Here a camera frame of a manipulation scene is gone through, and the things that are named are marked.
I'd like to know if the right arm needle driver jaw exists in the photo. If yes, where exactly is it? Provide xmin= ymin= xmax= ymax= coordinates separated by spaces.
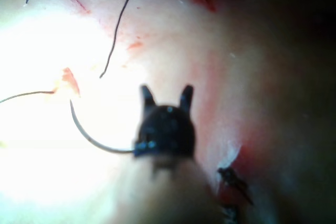
xmin=141 ymin=84 xmax=158 ymax=110
xmin=179 ymin=84 xmax=194 ymax=111

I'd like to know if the curved steel needle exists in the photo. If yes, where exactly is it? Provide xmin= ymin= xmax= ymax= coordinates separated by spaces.
xmin=68 ymin=98 xmax=136 ymax=155

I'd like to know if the tissue pad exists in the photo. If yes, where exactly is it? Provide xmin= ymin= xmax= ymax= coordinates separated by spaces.
xmin=0 ymin=0 xmax=336 ymax=224

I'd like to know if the right arm needle driver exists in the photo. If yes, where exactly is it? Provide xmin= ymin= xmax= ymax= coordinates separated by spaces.
xmin=133 ymin=104 xmax=197 ymax=158

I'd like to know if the black cut thread piece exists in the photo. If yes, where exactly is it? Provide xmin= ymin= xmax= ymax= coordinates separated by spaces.
xmin=98 ymin=0 xmax=133 ymax=79

